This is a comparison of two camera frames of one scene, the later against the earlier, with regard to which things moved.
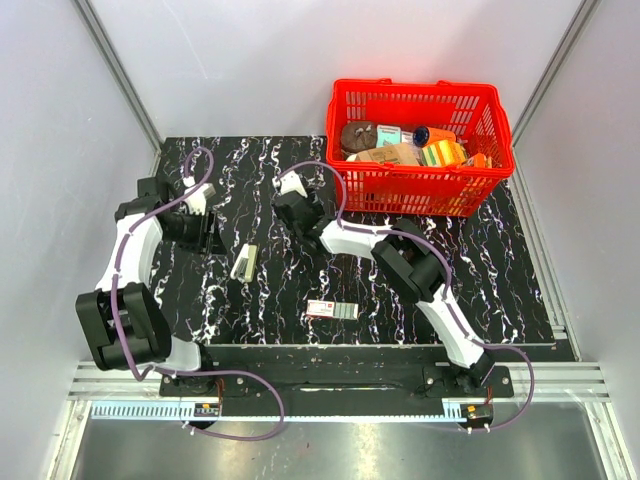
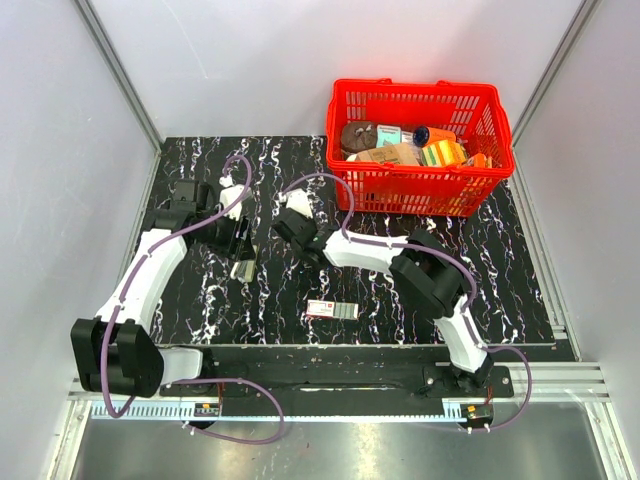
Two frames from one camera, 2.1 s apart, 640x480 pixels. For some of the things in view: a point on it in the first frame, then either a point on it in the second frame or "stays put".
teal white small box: (391, 134) stays put
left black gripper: (209, 242) to (241, 246)
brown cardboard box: (400, 154) stays put
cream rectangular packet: (245, 263) stays put
